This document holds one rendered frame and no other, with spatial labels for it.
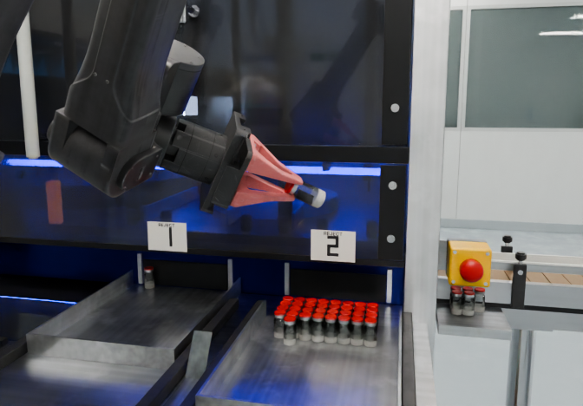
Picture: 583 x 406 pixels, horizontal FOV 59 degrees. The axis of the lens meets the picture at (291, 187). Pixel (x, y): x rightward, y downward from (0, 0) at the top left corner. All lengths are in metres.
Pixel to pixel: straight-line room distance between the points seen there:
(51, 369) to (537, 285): 0.89
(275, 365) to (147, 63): 0.56
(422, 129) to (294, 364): 0.46
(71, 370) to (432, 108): 0.73
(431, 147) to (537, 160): 4.80
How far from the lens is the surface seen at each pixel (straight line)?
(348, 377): 0.83
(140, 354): 0.88
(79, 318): 1.09
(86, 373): 0.89
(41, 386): 0.88
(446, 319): 1.06
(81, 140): 0.48
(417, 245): 0.98
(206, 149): 0.54
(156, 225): 1.09
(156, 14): 0.41
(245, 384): 0.81
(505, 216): 5.77
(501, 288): 1.14
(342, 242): 0.99
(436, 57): 0.95
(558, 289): 1.16
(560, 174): 5.81
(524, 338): 1.22
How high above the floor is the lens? 1.29
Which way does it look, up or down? 9 degrees down
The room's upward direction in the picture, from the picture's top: straight up
